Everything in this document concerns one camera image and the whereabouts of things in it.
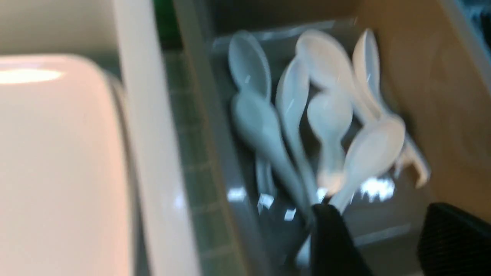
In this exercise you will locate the white spoon middle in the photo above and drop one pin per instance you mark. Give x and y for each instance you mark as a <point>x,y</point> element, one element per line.
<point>330,67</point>

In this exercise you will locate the white ceramic soup spoon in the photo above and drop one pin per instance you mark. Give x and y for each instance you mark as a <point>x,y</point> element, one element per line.
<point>330,115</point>

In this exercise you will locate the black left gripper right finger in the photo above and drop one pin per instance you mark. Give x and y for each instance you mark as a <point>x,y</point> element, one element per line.
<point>454,242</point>

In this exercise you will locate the white spoon low left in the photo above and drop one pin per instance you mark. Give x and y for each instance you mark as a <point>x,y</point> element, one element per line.
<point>257,123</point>

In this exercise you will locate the white spoon right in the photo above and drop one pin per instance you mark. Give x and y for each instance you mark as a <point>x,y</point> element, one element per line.
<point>367,70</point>

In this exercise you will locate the stack of white plates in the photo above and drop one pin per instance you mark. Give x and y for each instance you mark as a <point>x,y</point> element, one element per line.
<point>67,183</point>

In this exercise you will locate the large white plastic tub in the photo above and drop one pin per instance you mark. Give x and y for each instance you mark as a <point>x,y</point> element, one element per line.
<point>121,36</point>

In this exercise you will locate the brown plastic bin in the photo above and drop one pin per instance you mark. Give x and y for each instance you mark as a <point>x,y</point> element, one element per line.
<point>435,73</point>

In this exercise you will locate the white spoon front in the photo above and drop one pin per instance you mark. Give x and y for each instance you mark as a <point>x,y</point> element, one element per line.
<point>372,152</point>

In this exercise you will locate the green backdrop cloth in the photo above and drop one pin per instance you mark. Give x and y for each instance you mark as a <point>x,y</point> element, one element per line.
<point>167,25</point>

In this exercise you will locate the green checkered tablecloth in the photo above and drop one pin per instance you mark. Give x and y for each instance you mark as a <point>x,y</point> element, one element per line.
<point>215,240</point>

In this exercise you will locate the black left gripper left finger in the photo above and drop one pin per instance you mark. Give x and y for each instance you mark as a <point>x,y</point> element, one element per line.
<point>333,252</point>

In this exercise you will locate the white spoon far left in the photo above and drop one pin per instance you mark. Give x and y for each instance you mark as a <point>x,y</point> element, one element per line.
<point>250,71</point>

